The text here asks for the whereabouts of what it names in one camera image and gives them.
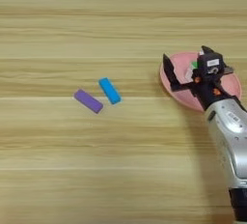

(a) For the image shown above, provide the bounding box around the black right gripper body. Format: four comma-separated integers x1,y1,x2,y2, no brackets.
190,67,241,112

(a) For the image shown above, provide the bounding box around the purple rectangular block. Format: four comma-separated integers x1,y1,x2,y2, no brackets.
73,88,104,115

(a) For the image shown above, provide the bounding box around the multicolour puzzle cube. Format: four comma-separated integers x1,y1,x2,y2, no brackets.
184,60,200,82

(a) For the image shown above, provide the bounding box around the blue rectangular block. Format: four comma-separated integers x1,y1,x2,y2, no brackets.
97,77,123,105

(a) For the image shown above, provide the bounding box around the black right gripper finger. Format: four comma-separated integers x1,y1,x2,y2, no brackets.
201,44,215,57
162,53,194,94

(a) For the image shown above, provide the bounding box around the pink round plate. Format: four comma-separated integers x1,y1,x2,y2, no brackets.
159,51,243,113

